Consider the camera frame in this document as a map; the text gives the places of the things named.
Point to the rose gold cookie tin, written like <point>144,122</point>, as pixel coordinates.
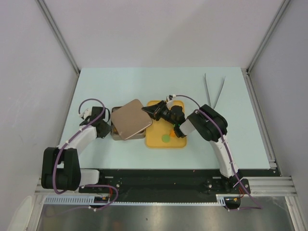
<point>127,137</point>

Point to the orange fish shaped cookie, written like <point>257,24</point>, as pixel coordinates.
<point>172,133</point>

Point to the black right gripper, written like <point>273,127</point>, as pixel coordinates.
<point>155,110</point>

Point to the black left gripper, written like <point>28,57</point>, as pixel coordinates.
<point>107,130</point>

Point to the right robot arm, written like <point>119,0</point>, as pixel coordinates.
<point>210,125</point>

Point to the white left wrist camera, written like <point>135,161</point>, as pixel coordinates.
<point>85,114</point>

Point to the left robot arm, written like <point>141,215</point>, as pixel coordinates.
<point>61,168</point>

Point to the rose gold tin lid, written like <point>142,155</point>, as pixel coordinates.
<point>131,119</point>

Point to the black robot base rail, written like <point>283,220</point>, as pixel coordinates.
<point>167,186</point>

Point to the green cookie front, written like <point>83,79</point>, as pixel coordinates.
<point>166,138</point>

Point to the yellow plastic tray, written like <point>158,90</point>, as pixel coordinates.
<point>160,135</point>

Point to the metal tongs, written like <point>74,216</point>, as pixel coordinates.
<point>213,89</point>

